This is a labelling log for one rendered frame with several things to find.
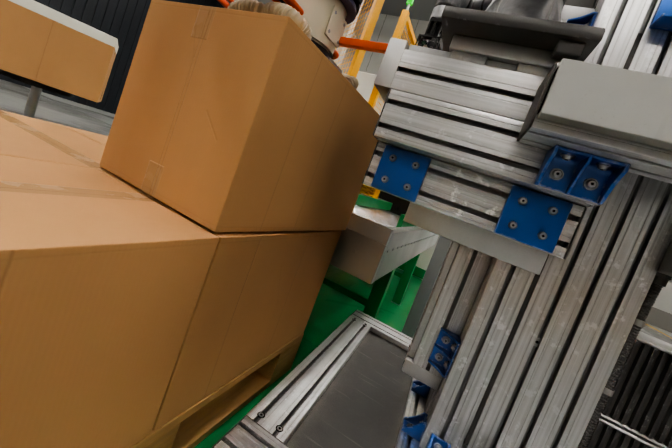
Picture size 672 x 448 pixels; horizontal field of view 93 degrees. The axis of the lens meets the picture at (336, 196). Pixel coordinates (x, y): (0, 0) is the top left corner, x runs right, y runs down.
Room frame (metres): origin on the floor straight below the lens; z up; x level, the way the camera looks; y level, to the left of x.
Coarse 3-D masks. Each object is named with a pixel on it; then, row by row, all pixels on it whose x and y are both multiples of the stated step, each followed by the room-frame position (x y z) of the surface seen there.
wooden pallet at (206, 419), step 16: (288, 352) 1.04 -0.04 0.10; (256, 368) 0.86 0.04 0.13; (272, 368) 0.98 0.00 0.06; (288, 368) 1.09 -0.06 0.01; (240, 384) 0.92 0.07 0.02; (256, 384) 0.95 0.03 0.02; (208, 400) 0.69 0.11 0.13; (224, 400) 0.84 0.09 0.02; (240, 400) 0.86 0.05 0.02; (176, 416) 0.61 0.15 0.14; (192, 416) 0.76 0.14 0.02; (208, 416) 0.77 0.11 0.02; (224, 416) 0.79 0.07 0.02; (160, 432) 0.58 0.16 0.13; (176, 432) 0.63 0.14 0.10; (192, 432) 0.72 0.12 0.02; (208, 432) 0.74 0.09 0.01
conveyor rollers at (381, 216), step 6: (354, 210) 1.98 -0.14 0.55; (360, 210) 2.15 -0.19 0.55; (366, 210) 2.41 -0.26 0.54; (372, 210) 2.58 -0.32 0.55; (378, 210) 2.85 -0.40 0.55; (384, 210) 3.19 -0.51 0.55; (366, 216) 1.93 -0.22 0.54; (372, 216) 2.03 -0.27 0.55; (378, 216) 2.27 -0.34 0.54; (384, 216) 2.44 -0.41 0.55; (390, 216) 2.70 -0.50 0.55; (396, 216) 2.96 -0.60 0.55; (378, 222) 1.82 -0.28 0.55; (384, 222) 1.98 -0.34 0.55; (390, 222) 2.15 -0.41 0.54; (396, 222) 2.31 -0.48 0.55
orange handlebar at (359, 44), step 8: (272, 0) 0.80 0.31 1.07; (288, 0) 0.78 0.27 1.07; (296, 8) 0.81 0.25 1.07; (344, 40) 0.90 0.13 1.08; (352, 40) 0.89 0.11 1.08; (360, 40) 0.88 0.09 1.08; (352, 48) 0.91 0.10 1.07; (360, 48) 0.89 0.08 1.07; (368, 48) 0.87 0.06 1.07; (376, 48) 0.86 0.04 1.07; (384, 48) 0.85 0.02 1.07; (336, 56) 1.02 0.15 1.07
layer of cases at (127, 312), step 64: (0, 128) 0.75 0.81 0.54; (64, 128) 1.07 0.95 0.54; (0, 192) 0.41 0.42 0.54; (64, 192) 0.50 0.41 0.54; (128, 192) 0.62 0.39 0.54; (0, 256) 0.29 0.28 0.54; (64, 256) 0.34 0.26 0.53; (128, 256) 0.41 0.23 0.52; (192, 256) 0.51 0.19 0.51; (256, 256) 0.68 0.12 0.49; (320, 256) 1.01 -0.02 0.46; (0, 320) 0.31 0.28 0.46; (64, 320) 0.36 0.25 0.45; (128, 320) 0.44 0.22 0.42; (192, 320) 0.57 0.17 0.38; (256, 320) 0.77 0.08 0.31; (0, 384) 0.32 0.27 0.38; (64, 384) 0.38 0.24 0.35; (128, 384) 0.48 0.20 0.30; (192, 384) 0.62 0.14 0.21
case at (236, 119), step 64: (192, 64) 0.64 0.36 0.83; (256, 64) 0.57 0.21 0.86; (320, 64) 0.67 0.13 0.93; (128, 128) 0.70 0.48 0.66; (192, 128) 0.62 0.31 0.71; (256, 128) 0.57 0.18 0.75; (320, 128) 0.75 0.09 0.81; (192, 192) 0.59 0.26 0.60; (256, 192) 0.62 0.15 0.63; (320, 192) 0.85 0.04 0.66
